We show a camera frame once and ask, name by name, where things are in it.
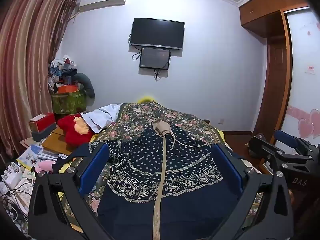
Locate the pink soft item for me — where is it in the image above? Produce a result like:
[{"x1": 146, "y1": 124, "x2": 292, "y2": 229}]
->
[{"x1": 35, "y1": 161, "x2": 57, "y2": 173}]

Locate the large black wall television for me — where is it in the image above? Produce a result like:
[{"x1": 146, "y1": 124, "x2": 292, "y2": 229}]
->
[{"x1": 130, "y1": 18, "x2": 185, "y2": 50}]

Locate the pile of books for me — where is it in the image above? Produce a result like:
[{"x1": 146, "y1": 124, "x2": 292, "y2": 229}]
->
[{"x1": 16, "y1": 144, "x2": 68, "y2": 167}]

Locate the beige fabric belt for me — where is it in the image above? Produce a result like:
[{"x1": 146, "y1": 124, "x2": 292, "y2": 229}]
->
[{"x1": 151, "y1": 118, "x2": 216, "y2": 240}]

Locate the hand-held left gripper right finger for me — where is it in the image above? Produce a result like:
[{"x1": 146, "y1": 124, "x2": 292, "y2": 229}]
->
[{"x1": 211, "y1": 144, "x2": 294, "y2": 240}]

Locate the striped brown curtain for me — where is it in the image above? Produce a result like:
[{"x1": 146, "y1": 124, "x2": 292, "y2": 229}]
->
[{"x1": 0, "y1": 0, "x2": 78, "y2": 155}]

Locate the green floral bedspread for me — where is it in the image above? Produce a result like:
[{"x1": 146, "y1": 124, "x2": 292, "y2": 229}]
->
[{"x1": 60, "y1": 101, "x2": 265, "y2": 230}]

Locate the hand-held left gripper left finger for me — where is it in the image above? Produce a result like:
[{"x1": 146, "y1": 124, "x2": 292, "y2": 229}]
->
[{"x1": 28, "y1": 144, "x2": 118, "y2": 240}]

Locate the orange box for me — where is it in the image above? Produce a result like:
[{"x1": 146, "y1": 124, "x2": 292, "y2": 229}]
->
[{"x1": 57, "y1": 84, "x2": 79, "y2": 94}]

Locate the red box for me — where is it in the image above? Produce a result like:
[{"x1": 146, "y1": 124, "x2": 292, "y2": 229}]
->
[{"x1": 29, "y1": 112, "x2": 56, "y2": 133}]

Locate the green fabric storage box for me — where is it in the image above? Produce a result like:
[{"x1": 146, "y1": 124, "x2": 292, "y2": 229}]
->
[{"x1": 51, "y1": 90, "x2": 87, "y2": 114}]

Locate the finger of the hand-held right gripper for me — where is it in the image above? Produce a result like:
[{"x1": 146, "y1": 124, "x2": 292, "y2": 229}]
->
[
  {"x1": 248, "y1": 134, "x2": 312, "y2": 168},
  {"x1": 273, "y1": 129, "x2": 316, "y2": 153}
]

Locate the tangle of white cables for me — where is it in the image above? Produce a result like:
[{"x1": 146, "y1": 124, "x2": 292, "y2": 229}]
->
[{"x1": 0, "y1": 162, "x2": 36, "y2": 222}]

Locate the small black monitor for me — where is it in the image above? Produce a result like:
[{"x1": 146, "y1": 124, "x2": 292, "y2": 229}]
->
[{"x1": 139, "y1": 47, "x2": 171, "y2": 70}]

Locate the grey box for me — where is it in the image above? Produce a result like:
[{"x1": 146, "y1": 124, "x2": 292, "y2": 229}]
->
[{"x1": 31, "y1": 124, "x2": 58, "y2": 142}]

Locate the brown wooden door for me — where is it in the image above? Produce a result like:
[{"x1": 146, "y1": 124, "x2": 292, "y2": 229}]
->
[{"x1": 252, "y1": 38, "x2": 286, "y2": 135}]

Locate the wooden wardrobe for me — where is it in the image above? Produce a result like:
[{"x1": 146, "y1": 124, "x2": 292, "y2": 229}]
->
[{"x1": 239, "y1": 0, "x2": 320, "y2": 145}]

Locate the navy patterned dress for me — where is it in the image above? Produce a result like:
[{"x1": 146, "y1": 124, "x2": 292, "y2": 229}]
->
[{"x1": 54, "y1": 124, "x2": 250, "y2": 240}]

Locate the white cloth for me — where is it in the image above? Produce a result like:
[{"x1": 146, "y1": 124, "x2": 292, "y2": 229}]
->
[{"x1": 81, "y1": 104, "x2": 123, "y2": 133}]

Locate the wooden bedside desk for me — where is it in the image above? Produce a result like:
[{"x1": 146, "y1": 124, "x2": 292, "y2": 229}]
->
[{"x1": 41, "y1": 126, "x2": 98, "y2": 156}]

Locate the pile of clothes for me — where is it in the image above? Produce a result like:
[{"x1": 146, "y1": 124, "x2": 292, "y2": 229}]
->
[{"x1": 48, "y1": 54, "x2": 81, "y2": 93}]

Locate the red plush toy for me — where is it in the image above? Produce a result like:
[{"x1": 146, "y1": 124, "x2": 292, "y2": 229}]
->
[{"x1": 57, "y1": 114, "x2": 97, "y2": 148}]

